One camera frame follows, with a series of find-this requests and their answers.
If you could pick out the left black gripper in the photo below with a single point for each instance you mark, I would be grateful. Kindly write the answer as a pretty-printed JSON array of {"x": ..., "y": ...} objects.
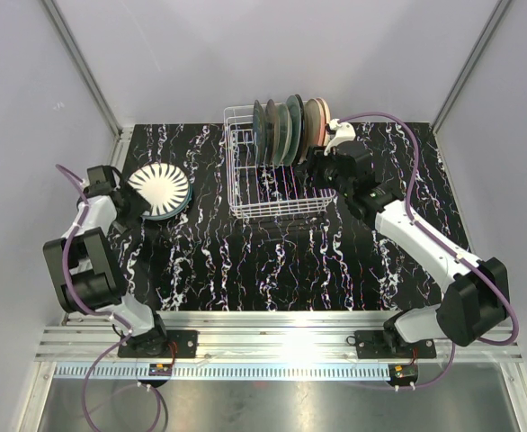
[{"x": 138, "y": 205}]

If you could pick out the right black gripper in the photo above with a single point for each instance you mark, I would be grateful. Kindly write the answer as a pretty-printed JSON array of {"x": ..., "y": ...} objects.
[{"x": 316, "y": 162}]

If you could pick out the white blue sunburst plate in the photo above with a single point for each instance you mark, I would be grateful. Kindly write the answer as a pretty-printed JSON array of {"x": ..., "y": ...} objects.
[{"x": 163, "y": 185}]

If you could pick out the pink cream branch plate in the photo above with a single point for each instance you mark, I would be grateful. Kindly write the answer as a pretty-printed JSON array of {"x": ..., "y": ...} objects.
[{"x": 314, "y": 129}]

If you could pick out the orange cream leaf plate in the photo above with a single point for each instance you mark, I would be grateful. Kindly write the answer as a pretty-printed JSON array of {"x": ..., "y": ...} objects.
[{"x": 327, "y": 119}]

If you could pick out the green plate with flower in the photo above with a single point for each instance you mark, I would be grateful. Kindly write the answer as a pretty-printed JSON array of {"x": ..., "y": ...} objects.
[{"x": 285, "y": 128}]

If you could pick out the grey reindeer snowflake plate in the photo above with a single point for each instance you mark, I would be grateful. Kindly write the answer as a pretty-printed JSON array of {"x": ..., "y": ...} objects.
[{"x": 273, "y": 130}]

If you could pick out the dark striped rim plate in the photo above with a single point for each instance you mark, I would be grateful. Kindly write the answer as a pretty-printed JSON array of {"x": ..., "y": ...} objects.
[{"x": 296, "y": 111}]

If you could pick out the white watermelon plate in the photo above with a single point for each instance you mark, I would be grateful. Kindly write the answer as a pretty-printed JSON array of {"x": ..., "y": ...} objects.
[{"x": 163, "y": 217}]

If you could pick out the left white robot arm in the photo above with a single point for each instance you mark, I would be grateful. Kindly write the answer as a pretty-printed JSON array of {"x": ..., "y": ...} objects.
[{"x": 86, "y": 274}]

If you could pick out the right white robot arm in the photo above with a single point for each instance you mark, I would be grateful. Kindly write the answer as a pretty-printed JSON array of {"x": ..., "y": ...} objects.
[{"x": 475, "y": 292}]

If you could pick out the white wire dish rack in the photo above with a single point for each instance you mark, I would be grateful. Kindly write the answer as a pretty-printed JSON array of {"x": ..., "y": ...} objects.
[{"x": 258, "y": 191}]

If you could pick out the aluminium mounting rail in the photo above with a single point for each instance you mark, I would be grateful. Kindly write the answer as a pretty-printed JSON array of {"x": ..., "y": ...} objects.
[{"x": 281, "y": 337}]

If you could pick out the left aluminium frame post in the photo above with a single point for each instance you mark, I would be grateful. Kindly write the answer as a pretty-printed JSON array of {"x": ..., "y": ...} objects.
[{"x": 67, "y": 38}]

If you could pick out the aluminium frame post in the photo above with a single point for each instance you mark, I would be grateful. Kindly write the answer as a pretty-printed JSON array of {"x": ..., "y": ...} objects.
[
  {"x": 479, "y": 48},
  {"x": 67, "y": 38}
]

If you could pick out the white slotted cable duct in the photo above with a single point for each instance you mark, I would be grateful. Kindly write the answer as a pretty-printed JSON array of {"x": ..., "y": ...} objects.
[{"x": 238, "y": 372}]

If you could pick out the right aluminium frame post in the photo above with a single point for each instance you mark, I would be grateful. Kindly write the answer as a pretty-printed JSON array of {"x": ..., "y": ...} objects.
[{"x": 479, "y": 48}]

